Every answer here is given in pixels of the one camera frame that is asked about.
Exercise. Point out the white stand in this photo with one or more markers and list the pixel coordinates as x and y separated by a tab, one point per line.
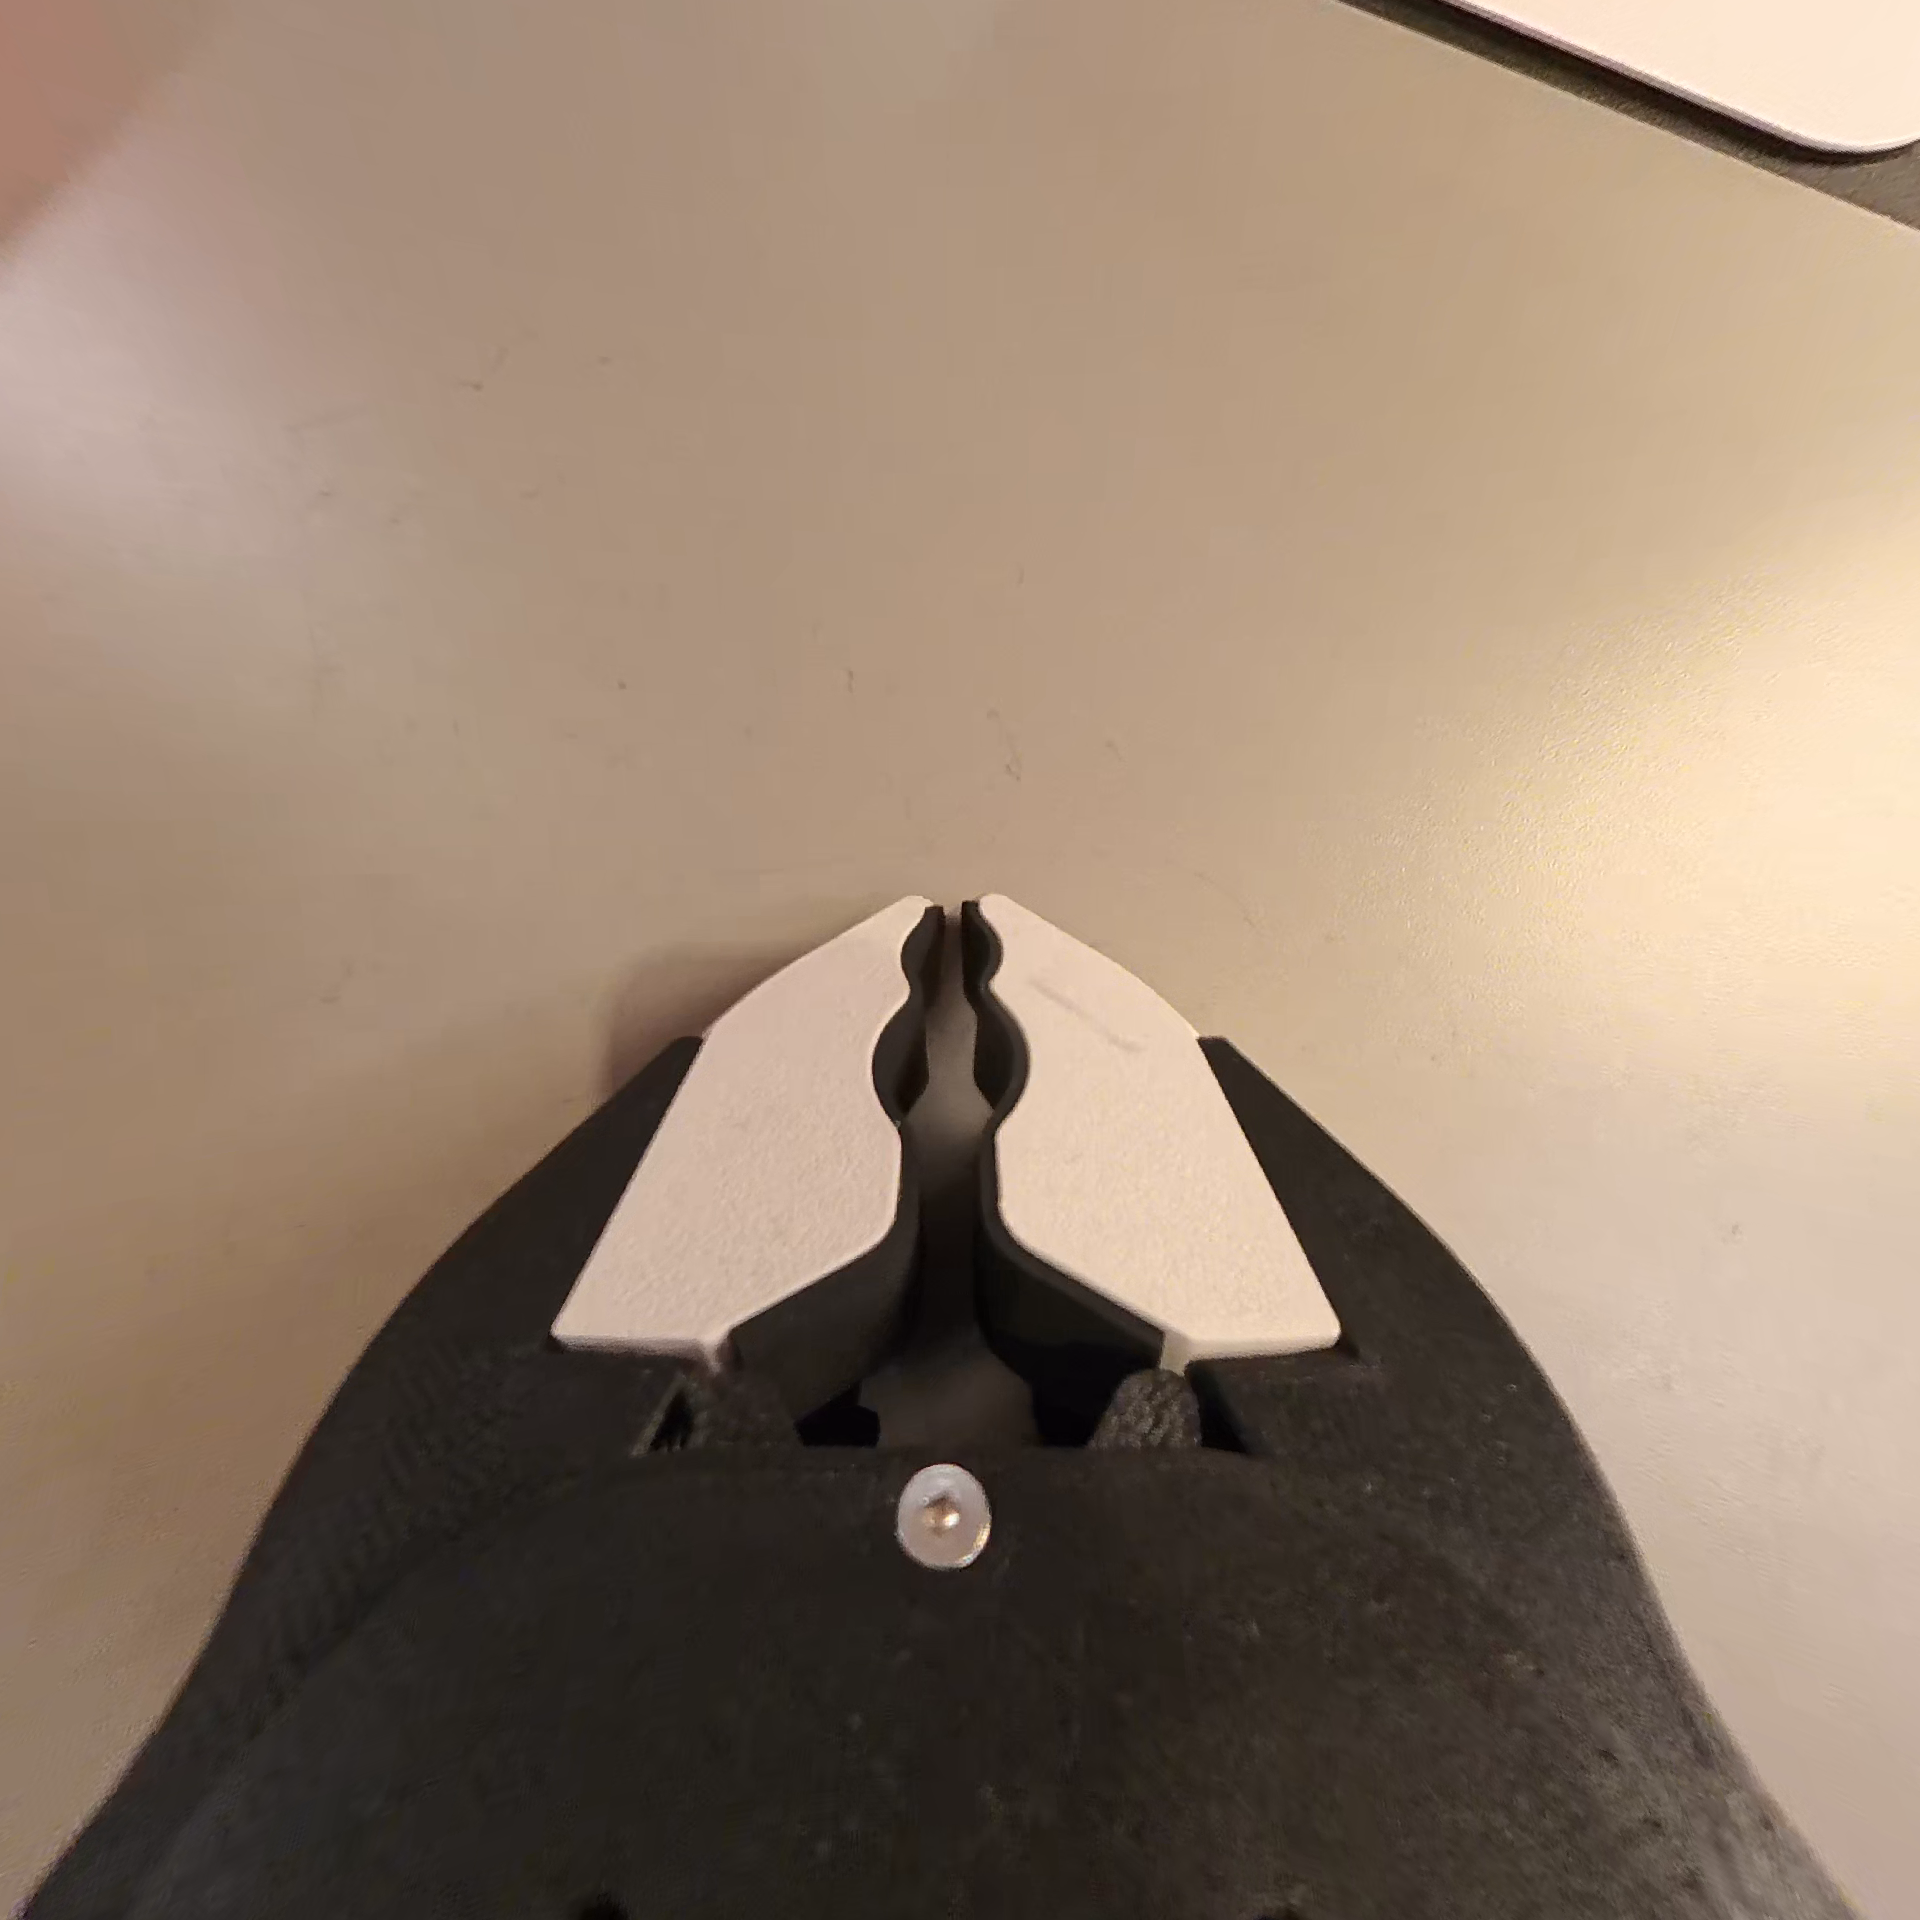
1724	60

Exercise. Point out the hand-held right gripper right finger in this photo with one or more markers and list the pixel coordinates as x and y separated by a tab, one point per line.
1155	1185

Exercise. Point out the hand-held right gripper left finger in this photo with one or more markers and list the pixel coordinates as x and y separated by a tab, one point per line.
735	1185

